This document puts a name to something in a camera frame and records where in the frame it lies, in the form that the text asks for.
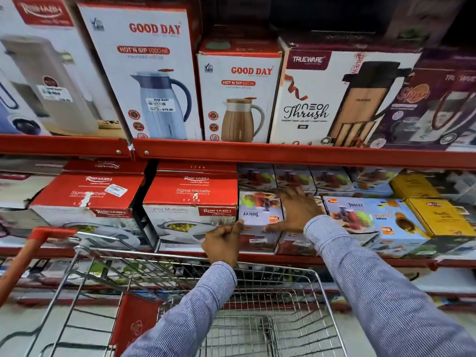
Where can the person's right hand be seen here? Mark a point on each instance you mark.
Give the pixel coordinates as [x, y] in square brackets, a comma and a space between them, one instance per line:
[297, 211]

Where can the person's left hand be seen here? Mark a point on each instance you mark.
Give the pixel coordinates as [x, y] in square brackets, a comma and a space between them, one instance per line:
[223, 243]

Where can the red metal shelf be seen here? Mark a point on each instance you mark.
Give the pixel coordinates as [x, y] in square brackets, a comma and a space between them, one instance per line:
[297, 154]

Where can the row of juicer boxes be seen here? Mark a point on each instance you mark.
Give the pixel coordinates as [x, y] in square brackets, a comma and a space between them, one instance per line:
[357, 215]

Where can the person's left forearm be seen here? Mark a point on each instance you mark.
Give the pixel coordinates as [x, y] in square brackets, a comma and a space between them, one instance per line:
[186, 319]

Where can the person's right forearm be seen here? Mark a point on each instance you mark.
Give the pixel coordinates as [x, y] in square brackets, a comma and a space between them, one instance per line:
[372, 286]

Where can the brown jug box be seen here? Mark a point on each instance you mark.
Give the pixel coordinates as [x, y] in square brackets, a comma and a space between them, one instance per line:
[240, 96]

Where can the large white box black drawing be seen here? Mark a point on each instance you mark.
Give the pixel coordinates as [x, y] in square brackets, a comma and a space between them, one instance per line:
[446, 280]

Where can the maroon flask box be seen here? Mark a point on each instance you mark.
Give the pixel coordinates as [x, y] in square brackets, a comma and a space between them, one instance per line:
[435, 107]

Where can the tall light blue jug box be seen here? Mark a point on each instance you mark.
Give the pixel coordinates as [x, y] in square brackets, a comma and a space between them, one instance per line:
[145, 74]

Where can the white box red label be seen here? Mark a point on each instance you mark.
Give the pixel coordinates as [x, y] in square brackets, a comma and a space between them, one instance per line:
[22, 191]

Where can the flat grey box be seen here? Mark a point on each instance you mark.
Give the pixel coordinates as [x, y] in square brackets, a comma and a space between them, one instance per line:
[29, 166]

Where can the beige flask box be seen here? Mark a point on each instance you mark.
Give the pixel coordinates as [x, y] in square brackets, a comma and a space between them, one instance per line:
[55, 70]

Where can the yellow blue flat packet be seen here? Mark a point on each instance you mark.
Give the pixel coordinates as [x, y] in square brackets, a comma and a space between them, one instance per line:
[453, 301]

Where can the row of flat printed packets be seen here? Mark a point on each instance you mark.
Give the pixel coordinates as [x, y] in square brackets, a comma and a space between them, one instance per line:
[44, 271]

